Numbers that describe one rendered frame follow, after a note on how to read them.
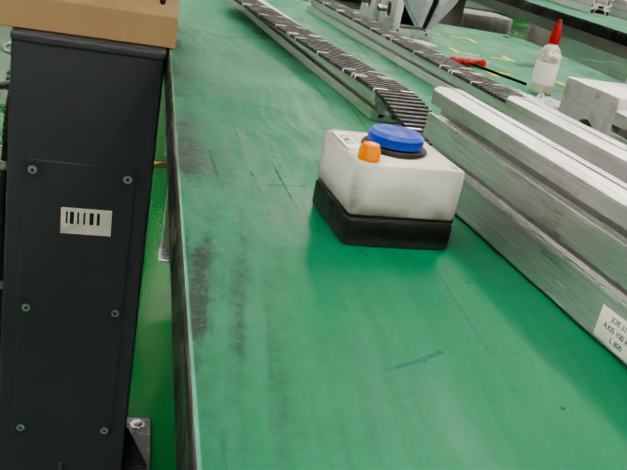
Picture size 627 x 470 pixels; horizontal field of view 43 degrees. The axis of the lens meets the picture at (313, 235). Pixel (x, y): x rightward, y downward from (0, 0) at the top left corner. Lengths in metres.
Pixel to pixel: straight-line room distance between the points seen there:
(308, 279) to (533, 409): 0.16
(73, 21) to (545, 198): 0.75
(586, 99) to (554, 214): 0.32
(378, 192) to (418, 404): 0.19
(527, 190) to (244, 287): 0.21
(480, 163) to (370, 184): 0.12
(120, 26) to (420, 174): 0.67
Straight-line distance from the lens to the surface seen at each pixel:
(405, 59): 1.33
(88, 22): 1.13
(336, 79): 1.06
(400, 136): 0.55
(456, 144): 0.66
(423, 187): 0.55
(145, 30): 1.13
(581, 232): 0.51
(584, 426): 0.42
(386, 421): 0.37
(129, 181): 1.16
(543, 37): 5.62
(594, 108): 0.83
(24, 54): 1.12
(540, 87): 1.34
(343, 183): 0.55
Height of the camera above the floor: 0.98
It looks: 22 degrees down
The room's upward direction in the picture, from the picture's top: 11 degrees clockwise
